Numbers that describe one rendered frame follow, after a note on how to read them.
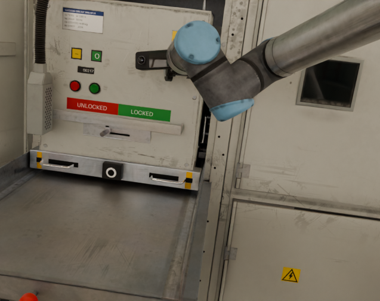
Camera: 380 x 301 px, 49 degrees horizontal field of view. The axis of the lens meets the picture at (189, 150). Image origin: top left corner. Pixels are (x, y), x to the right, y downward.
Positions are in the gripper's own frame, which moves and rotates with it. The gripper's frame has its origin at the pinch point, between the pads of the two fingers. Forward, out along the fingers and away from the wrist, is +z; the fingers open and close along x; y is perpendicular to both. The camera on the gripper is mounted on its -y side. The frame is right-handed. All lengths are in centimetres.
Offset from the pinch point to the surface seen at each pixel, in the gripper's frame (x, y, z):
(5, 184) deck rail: -36, -43, 7
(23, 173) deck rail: -33, -40, 17
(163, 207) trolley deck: -39.6, 1.6, -2.4
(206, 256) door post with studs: -61, 22, 26
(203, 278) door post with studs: -70, 23, 28
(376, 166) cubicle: -24, 71, 1
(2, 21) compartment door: 13, -49, 18
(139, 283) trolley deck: -49, -7, -38
